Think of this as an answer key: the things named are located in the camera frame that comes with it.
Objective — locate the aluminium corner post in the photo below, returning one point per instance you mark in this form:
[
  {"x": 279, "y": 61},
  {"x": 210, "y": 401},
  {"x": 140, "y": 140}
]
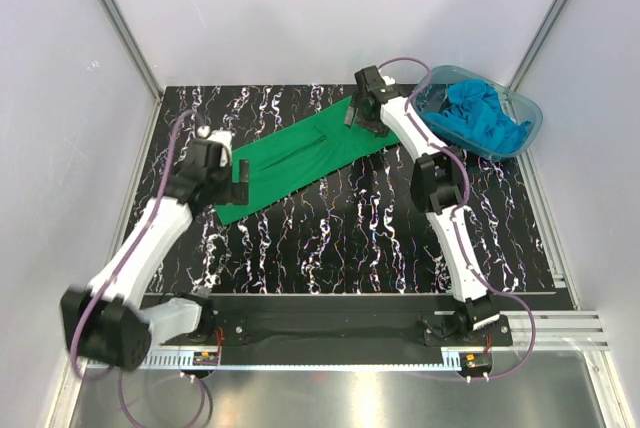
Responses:
[
  {"x": 127, "y": 39},
  {"x": 548, "y": 23}
]

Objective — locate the right aluminium corner post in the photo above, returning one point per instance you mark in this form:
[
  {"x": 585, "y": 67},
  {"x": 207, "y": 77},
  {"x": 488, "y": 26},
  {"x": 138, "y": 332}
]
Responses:
[{"x": 548, "y": 23}]

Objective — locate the white slotted cable duct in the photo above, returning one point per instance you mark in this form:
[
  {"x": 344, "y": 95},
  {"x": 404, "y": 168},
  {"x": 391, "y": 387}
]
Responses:
[{"x": 437, "y": 360}]

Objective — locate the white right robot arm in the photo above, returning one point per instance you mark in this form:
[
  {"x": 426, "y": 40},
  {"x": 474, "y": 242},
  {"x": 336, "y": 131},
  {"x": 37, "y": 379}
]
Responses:
[{"x": 439, "y": 188}]

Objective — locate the green t shirt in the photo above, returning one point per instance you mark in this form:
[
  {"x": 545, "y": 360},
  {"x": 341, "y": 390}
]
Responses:
[{"x": 299, "y": 155}]

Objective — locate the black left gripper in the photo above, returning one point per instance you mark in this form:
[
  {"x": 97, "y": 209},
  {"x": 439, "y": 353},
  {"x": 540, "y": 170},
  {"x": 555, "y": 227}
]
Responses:
[{"x": 236, "y": 193}]

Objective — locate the blue t shirt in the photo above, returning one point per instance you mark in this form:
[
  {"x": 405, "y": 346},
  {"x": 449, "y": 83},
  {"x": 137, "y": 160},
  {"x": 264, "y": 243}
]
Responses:
[{"x": 470, "y": 112}]

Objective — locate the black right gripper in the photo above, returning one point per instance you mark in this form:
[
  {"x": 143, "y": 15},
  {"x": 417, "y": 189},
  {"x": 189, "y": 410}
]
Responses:
[{"x": 378, "y": 128}]

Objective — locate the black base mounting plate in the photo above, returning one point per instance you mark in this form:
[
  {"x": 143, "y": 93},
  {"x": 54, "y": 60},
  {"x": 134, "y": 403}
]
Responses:
[{"x": 402, "y": 325}]

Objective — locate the aluminium front frame rail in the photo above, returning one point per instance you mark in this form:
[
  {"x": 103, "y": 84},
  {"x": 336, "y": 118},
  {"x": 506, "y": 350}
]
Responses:
[{"x": 559, "y": 372}]

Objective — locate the clear blue plastic bin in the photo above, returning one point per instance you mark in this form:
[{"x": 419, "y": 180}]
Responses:
[{"x": 514, "y": 105}]

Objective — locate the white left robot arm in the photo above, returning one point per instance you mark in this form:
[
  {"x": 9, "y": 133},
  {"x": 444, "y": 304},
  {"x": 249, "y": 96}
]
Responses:
[{"x": 105, "y": 321}]

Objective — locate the left aluminium corner post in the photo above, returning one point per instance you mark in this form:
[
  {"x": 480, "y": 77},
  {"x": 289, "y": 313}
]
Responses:
[{"x": 127, "y": 39}]

